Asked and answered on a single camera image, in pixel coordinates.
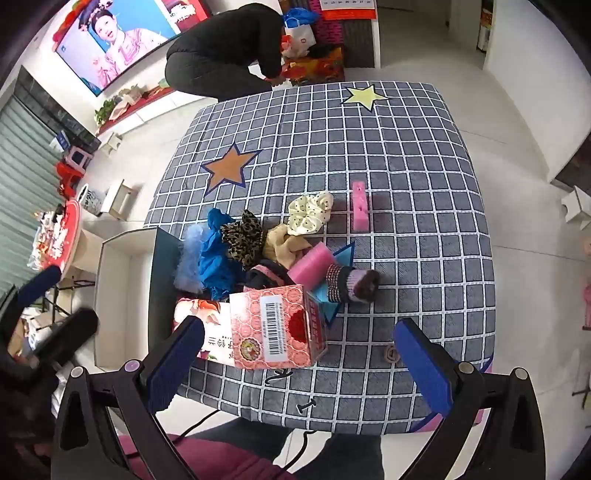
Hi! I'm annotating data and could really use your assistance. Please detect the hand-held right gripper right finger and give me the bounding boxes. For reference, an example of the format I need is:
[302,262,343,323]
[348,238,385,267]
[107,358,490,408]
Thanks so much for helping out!
[385,318,548,480]

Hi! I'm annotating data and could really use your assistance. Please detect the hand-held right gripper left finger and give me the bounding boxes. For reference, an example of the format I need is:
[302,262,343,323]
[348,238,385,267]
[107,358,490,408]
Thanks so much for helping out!
[53,316,205,480]

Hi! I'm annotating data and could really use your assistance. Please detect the pink red patterned carton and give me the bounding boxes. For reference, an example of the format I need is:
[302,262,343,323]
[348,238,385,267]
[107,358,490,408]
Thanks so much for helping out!
[229,284,329,372]

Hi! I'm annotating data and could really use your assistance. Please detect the black pink striped cloth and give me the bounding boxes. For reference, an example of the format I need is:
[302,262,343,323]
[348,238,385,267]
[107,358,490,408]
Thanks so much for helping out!
[242,259,296,292]

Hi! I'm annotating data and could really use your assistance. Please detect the pink foam block with holes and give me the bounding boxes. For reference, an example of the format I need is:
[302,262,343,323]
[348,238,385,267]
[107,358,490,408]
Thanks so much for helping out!
[352,181,371,232]

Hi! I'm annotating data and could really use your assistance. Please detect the purple plastic stool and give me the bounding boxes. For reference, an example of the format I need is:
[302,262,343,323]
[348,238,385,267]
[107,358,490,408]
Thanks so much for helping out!
[65,147,94,171]

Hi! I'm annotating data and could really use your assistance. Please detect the white printed bucket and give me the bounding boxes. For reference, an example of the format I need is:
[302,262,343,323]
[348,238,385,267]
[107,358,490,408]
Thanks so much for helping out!
[79,184,108,217]

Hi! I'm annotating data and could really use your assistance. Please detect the small pink foam block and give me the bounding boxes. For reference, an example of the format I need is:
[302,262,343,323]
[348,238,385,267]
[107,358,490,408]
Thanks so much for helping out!
[287,243,334,292]

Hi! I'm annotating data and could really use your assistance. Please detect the white cardboard box grey sides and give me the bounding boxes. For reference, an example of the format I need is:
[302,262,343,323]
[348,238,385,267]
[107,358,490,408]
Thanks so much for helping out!
[93,225,188,372]

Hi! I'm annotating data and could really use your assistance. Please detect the grey curtain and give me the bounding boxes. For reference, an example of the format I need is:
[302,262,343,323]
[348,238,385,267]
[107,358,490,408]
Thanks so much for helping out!
[0,88,70,296]

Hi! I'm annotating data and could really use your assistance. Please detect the white cardboard stool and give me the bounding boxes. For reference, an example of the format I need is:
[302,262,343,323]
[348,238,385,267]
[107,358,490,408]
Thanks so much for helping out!
[561,186,591,228]

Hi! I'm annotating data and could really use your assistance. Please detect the red yellow gift box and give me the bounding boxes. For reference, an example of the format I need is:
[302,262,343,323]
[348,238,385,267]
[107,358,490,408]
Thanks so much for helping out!
[281,46,346,87]

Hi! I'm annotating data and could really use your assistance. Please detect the light blue fluffy scrunchie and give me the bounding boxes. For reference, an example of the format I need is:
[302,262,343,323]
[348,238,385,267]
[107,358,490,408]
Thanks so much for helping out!
[173,225,211,292]

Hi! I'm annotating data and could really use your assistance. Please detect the grey checked star blanket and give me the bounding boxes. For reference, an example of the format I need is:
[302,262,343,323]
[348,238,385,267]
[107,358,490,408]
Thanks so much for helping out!
[143,82,497,437]

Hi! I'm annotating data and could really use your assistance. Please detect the television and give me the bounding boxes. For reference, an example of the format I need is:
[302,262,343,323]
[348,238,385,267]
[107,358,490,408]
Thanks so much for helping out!
[54,0,213,97]

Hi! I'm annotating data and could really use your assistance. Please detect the large white step stool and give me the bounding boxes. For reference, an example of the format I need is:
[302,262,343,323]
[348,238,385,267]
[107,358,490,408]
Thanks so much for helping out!
[107,179,145,221]

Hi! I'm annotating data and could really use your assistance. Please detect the black folding chair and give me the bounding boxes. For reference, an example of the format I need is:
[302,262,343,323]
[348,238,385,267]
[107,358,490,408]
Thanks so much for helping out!
[44,274,98,324]

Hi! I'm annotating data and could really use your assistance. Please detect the wall calendar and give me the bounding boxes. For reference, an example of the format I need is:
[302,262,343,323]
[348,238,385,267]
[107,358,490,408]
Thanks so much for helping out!
[318,0,376,20]

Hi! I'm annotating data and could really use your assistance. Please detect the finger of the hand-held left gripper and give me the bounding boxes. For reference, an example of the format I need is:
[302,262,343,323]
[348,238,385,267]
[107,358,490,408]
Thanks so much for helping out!
[30,308,100,367]
[7,265,63,308]

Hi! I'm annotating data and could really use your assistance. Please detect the green potted plant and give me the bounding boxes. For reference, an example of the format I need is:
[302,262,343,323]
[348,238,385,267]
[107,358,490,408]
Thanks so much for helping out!
[95,99,118,126]

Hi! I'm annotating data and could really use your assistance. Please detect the leopard print scrunchie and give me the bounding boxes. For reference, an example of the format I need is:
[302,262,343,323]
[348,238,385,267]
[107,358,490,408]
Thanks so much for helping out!
[221,210,265,269]

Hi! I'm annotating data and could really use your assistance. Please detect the blue plastic bag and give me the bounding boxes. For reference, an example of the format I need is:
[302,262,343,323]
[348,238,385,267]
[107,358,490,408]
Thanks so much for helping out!
[283,8,320,29]

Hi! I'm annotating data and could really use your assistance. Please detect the white snack packet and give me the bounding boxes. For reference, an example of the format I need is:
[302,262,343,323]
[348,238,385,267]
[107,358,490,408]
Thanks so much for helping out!
[173,296,237,368]

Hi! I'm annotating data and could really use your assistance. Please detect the white paper bag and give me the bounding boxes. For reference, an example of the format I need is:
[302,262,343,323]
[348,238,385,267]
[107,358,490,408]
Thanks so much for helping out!
[284,23,318,58]

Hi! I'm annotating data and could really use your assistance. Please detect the person's maroon garment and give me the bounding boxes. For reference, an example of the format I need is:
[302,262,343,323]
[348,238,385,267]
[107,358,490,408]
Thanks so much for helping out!
[115,434,280,480]

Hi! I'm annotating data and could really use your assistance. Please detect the knitted purple brown sock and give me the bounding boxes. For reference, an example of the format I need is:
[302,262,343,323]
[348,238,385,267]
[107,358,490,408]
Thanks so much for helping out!
[325,264,382,304]

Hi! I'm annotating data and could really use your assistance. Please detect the red plastic stool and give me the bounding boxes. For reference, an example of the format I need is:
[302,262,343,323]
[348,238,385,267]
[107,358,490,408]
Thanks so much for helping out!
[55,161,87,195]

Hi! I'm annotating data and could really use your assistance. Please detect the blue plastic shoe cover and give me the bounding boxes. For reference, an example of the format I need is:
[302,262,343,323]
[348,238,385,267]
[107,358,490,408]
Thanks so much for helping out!
[207,208,238,243]
[198,237,242,302]

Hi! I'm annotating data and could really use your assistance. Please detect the cream polka-dot scrunchie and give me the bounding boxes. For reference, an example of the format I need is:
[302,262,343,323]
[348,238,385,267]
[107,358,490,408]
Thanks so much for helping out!
[287,190,334,237]

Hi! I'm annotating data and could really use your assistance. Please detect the white red television console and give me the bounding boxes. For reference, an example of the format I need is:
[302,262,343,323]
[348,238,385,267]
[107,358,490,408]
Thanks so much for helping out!
[95,85,178,136]

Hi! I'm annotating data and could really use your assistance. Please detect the beige cloth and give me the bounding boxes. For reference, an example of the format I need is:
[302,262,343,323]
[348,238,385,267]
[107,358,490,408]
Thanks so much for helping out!
[263,225,311,269]

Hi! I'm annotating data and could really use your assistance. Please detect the round red table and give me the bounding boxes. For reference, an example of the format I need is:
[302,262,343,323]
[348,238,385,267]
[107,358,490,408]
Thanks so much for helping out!
[28,198,99,278]

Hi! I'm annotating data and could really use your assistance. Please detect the person's legs in jeans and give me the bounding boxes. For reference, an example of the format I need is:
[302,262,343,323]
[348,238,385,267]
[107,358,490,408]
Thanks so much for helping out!
[185,415,385,480]

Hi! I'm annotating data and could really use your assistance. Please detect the small white step stool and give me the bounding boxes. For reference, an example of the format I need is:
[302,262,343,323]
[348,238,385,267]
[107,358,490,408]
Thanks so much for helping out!
[99,131,124,156]

